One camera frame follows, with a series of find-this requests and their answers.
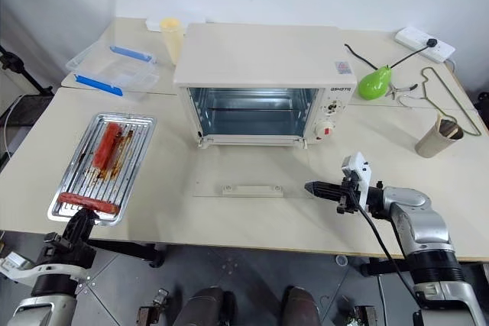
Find clear container with blue clips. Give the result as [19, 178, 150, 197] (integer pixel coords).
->
[64, 44, 161, 103]

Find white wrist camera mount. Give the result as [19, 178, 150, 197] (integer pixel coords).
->
[0, 250, 91, 289]
[340, 151, 373, 209]

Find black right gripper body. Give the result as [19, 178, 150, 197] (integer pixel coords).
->
[335, 174, 363, 215]

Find metal wire hanger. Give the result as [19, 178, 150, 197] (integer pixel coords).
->
[396, 66, 484, 137]

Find thin red sausage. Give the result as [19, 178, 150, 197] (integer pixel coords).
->
[58, 192, 121, 215]

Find black table frame bar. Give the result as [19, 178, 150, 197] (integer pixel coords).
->
[360, 257, 414, 278]
[88, 239, 167, 269]

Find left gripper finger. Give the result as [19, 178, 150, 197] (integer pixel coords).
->
[79, 208, 101, 245]
[62, 209, 84, 242]

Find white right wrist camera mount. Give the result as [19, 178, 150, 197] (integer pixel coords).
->
[340, 151, 373, 209]

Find silver metal baking tray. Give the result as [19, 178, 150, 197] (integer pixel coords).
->
[47, 112, 158, 227]

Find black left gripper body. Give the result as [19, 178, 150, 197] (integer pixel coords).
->
[41, 231, 97, 271]

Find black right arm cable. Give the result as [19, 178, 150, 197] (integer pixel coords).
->
[355, 202, 418, 304]

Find white power strip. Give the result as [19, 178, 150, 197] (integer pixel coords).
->
[393, 26, 457, 63]

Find tall cream plastic cup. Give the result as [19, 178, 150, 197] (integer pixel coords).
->
[159, 17, 186, 66]

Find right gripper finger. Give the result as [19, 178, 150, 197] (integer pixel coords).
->
[305, 188, 344, 200]
[304, 179, 344, 191]

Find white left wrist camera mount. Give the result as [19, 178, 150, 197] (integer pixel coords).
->
[0, 250, 91, 289]

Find white cable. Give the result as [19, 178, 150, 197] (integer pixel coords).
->
[0, 94, 25, 160]

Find cream white toaster oven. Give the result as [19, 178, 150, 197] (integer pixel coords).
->
[173, 23, 358, 150]

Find chrome wire grill rack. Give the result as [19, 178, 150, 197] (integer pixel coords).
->
[56, 118, 151, 217]

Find dark rounded shape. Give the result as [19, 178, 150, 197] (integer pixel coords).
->
[281, 286, 321, 326]
[182, 286, 237, 326]

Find dark object at room edge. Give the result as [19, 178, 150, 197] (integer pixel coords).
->
[474, 90, 489, 121]

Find black oven power cable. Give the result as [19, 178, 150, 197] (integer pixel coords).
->
[344, 37, 439, 71]

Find wooden sticks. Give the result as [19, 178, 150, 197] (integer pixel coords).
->
[436, 111, 464, 138]

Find oven knob with red mark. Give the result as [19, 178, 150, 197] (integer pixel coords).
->
[315, 119, 338, 140]

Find beige paper cup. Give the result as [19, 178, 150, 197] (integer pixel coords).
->
[414, 113, 465, 159]

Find glass oven door with handle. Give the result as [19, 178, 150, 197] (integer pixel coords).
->
[192, 145, 319, 199]

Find small metal pliers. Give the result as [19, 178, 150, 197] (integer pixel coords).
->
[384, 82, 419, 98]

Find thick red sausage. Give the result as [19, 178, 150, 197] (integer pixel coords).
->
[93, 122, 124, 171]

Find black stand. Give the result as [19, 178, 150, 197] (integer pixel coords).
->
[0, 44, 55, 97]

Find green pear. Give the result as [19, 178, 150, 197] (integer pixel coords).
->
[356, 66, 393, 102]

